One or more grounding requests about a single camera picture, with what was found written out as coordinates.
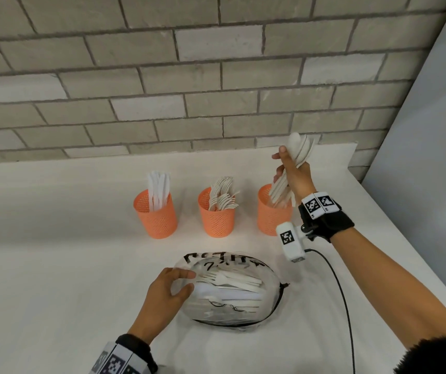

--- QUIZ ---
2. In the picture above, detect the bunch of white plastic spoons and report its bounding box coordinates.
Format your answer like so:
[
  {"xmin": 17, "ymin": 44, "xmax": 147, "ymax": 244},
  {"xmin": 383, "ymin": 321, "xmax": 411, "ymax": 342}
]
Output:
[{"xmin": 268, "ymin": 132, "xmax": 316, "ymax": 209}]

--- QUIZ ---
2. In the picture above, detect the person's left hand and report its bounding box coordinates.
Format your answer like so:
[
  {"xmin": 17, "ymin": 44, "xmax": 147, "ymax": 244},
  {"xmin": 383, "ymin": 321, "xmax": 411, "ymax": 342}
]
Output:
[{"xmin": 128, "ymin": 267, "xmax": 197, "ymax": 345}]

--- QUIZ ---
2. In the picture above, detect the black fuzzy sleeve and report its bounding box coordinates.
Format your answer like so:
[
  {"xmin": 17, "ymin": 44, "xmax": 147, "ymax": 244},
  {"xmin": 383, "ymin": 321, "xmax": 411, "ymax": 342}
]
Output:
[{"xmin": 393, "ymin": 330, "xmax": 446, "ymax": 374}]

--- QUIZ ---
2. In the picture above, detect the person's right forearm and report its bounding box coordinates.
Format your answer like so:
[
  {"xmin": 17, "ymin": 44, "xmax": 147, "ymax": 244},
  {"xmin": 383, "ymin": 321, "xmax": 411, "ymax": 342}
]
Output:
[{"xmin": 330, "ymin": 226, "xmax": 446, "ymax": 350}]

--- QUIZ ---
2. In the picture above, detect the orange mesh cup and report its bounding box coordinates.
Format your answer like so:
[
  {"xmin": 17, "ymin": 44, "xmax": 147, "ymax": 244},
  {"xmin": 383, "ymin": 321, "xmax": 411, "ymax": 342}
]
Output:
[
  {"xmin": 133, "ymin": 189, "xmax": 178, "ymax": 240},
  {"xmin": 257, "ymin": 184, "xmax": 295, "ymax": 237},
  {"xmin": 198, "ymin": 187, "xmax": 236, "ymax": 239}
]

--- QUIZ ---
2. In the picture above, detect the black left wrist band with markers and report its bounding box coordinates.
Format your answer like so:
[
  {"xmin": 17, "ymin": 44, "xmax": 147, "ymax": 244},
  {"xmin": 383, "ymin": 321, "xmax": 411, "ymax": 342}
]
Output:
[{"xmin": 90, "ymin": 333, "xmax": 159, "ymax": 374}]

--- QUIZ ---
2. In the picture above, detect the clear plastic zip bag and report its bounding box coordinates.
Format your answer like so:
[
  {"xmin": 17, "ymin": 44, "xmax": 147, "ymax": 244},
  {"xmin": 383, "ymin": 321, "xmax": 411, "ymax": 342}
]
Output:
[{"xmin": 171, "ymin": 251, "xmax": 290, "ymax": 332}]

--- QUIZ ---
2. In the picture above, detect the person's right hand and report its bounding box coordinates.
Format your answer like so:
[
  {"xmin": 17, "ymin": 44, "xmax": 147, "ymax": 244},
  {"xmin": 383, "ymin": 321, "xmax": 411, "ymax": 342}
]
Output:
[{"xmin": 271, "ymin": 145, "xmax": 317, "ymax": 205}]

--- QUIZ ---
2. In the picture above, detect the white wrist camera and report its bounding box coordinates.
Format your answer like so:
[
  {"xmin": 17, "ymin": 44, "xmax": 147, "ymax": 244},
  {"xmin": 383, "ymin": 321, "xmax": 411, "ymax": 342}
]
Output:
[{"xmin": 275, "ymin": 221, "xmax": 306, "ymax": 264}]

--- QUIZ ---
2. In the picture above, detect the bunch of white plastic forks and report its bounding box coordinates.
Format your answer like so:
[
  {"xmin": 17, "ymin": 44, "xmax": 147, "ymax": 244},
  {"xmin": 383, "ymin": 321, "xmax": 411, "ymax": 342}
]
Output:
[{"xmin": 208, "ymin": 176, "xmax": 240, "ymax": 212}]

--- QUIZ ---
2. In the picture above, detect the bunch of white plastic knives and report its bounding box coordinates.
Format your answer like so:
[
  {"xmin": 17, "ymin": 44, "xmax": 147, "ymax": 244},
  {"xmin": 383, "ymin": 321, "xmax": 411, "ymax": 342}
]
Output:
[{"xmin": 147, "ymin": 171, "xmax": 171, "ymax": 213}]

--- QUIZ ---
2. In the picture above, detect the black right wrist band with markers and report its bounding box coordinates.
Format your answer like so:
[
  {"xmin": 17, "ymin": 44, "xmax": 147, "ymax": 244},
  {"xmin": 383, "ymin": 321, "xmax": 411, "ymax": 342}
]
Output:
[{"xmin": 298, "ymin": 191, "xmax": 355, "ymax": 243}]

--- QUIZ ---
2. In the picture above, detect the black cable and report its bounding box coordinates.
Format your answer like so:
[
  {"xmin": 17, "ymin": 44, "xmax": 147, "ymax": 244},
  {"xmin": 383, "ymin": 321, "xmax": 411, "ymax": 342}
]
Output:
[{"xmin": 304, "ymin": 248, "xmax": 357, "ymax": 374}]

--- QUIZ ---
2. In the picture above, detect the pile of white plastic cutlery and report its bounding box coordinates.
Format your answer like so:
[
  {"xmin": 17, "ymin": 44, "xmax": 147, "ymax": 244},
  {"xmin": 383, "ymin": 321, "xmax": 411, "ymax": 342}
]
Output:
[{"xmin": 192, "ymin": 264, "xmax": 265, "ymax": 315}]

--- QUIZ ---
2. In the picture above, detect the black wrist band with markers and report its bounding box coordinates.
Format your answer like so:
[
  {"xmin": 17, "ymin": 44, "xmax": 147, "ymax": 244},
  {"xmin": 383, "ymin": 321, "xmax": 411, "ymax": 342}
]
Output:
[
  {"xmin": 298, "ymin": 191, "xmax": 355, "ymax": 243},
  {"xmin": 90, "ymin": 333, "xmax": 159, "ymax": 374}
]

